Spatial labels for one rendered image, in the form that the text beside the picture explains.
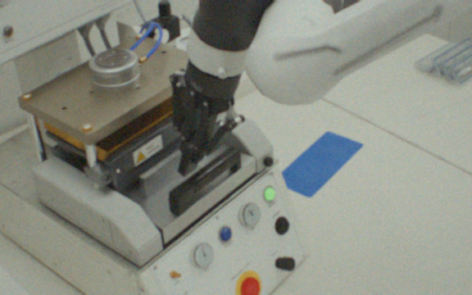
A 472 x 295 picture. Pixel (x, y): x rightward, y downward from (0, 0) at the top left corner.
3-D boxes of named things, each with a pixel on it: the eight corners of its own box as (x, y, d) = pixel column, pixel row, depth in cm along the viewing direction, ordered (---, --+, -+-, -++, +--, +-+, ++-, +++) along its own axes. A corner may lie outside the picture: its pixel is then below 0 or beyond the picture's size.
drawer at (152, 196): (47, 175, 117) (38, 139, 112) (136, 120, 130) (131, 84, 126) (165, 247, 101) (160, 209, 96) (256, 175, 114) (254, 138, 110)
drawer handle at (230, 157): (170, 211, 102) (166, 191, 100) (233, 163, 111) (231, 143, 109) (179, 216, 101) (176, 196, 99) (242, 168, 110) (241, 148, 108)
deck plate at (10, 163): (-30, 164, 122) (-31, 160, 121) (106, 85, 143) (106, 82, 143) (137, 276, 98) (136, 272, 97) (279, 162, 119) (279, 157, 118)
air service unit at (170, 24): (129, 84, 133) (120, 17, 124) (179, 56, 142) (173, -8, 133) (147, 93, 130) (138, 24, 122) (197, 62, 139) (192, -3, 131)
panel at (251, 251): (197, 362, 105) (148, 267, 99) (306, 256, 123) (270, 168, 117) (205, 365, 103) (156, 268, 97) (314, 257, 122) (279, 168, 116)
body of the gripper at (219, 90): (175, 52, 88) (165, 101, 95) (222, 88, 86) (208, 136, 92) (213, 31, 93) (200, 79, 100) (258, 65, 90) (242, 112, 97)
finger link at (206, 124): (220, 85, 95) (228, 91, 94) (206, 138, 103) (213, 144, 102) (201, 97, 92) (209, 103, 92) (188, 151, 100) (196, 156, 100)
